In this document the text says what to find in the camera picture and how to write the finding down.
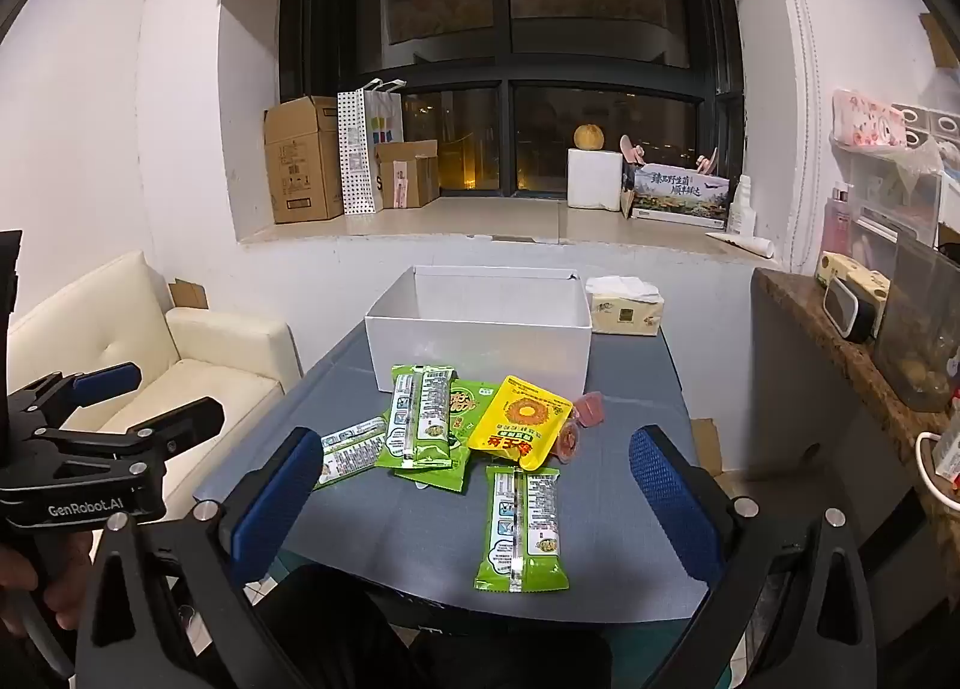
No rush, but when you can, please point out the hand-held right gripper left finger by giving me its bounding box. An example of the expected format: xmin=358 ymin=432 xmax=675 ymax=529
xmin=75 ymin=426 xmax=325 ymax=689

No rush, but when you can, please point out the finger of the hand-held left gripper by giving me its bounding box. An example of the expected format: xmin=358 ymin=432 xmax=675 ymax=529
xmin=34 ymin=396 xmax=226 ymax=480
xmin=7 ymin=361 xmax=143 ymax=435

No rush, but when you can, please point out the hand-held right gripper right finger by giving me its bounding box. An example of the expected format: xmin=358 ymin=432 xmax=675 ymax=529
xmin=628 ymin=425 xmax=878 ymax=689

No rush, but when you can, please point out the green snack packet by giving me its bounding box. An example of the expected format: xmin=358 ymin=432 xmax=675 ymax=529
xmin=472 ymin=464 xmax=571 ymax=594
xmin=386 ymin=378 xmax=502 ymax=495
xmin=313 ymin=416 xmax=391 ymax=489
xmin=384 ymin=364 xmax=472 ymax=471

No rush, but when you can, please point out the yellow snack packet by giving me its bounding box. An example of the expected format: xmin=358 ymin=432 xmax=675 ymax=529
xmin=469 ymin=375 xmax=575 ymax=473

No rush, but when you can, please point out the white cardboard box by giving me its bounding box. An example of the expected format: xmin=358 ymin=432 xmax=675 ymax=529
xmin=364 ymin=265 xmax=593 ymax=399

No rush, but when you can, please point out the person's left hand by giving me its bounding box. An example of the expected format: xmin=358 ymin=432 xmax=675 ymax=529
xmin=0 ymin=530 xmax=97 ymax=660

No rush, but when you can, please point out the cream leather sofa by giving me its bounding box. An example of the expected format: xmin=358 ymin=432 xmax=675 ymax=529
xmin=7 ymin=250 xmax=305 ymax=510

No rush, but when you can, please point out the flat cardboard piece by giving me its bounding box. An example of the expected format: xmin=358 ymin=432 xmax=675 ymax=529
xmin=690 ymin=419 xmax=725 ymax=477
xmin=169 ymin=278 xmax=209 ymax=315

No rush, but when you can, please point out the yellow tissue box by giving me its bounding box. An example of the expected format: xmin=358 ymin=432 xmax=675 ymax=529
xmin=585 ymin=275 xmax=667 ymax=338

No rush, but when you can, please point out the brown stone counter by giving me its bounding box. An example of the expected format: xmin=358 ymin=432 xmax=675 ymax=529
xmin=752 ymin=267 xmax=960 ymax=536

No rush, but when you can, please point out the black framed small device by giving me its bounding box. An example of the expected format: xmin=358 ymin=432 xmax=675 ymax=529
xmin=823 ymin=276 xmax=880 ymax=344

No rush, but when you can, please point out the rolled white paper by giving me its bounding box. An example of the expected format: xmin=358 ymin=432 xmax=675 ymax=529
xmin=705 ymin=230 xmax=775 ymax=260

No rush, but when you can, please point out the white carton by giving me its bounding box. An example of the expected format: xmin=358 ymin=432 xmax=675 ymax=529
xmin=932 ymin=410 xmax=960 ymax=489

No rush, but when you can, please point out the large brown cardboard box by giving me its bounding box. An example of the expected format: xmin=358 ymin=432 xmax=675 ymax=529
xmin=262 ymin=95 xmax=347 ymax=225

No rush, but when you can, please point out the yellow green small box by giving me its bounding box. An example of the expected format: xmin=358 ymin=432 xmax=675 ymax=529
xmin=816 ymin=250 xmax=890 ymax=308

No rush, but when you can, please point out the clear plastic container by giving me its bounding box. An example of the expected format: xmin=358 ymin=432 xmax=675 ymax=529
xmin=874 ymin=231 xmax=960 ymax=413

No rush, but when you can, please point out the white plastic bottle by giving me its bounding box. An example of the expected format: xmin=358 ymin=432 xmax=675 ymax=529
xmin=730 ymin=174 xmax=755 ymax=237

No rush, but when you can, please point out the landscape printed box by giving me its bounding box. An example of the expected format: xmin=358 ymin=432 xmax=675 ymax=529
xmin=621 ymin=164 xmax=732 ymax=229

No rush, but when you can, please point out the pink bottle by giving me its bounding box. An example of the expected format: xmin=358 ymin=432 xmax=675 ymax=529
xmin=823 ymin=185 xmax=856 ymax=264

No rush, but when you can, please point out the white dotted shopping bag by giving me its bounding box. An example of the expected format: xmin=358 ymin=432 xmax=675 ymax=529
xmin=336 ymin=79 xmax=407 ymax=218

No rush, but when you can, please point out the white foam box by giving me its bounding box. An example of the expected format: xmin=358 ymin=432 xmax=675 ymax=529
xmin=566 ymin=147 xmax=625 ymax=212

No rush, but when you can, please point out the small brown cardboard box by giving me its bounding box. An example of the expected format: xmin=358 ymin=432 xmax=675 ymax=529
xmin=373 ymin=139 xmax=440 ymax=210

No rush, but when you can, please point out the white storage shelf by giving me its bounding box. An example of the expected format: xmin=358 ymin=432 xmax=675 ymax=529
xmin=829 ymin=103 xmax=960 ymax=249

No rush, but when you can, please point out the pink patterned pouch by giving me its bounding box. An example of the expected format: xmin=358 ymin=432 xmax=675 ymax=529
xmin=831 ymin=88 xmax=913 ymax=151

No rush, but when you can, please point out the dark framed window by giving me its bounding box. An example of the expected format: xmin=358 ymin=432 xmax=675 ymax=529
xmin=279 ymin=0 xmax=745 ymax=199

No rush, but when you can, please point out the white cable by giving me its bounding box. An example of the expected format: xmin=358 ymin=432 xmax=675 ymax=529
xmin=916 ymin=432 xmax=960 ymax=515

